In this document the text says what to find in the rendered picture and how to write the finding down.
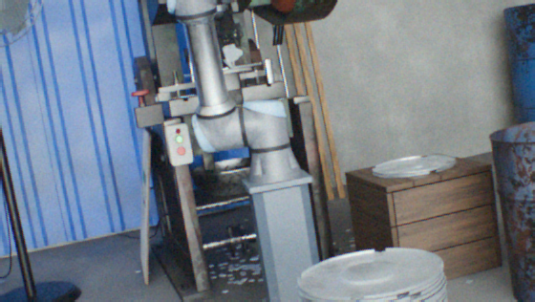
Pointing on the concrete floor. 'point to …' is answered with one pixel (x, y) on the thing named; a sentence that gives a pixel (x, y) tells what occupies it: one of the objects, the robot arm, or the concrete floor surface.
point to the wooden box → (430, 215)
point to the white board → (145, 203)
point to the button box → (177, 156)
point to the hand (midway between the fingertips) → (229, 65)
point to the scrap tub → (517, 203)
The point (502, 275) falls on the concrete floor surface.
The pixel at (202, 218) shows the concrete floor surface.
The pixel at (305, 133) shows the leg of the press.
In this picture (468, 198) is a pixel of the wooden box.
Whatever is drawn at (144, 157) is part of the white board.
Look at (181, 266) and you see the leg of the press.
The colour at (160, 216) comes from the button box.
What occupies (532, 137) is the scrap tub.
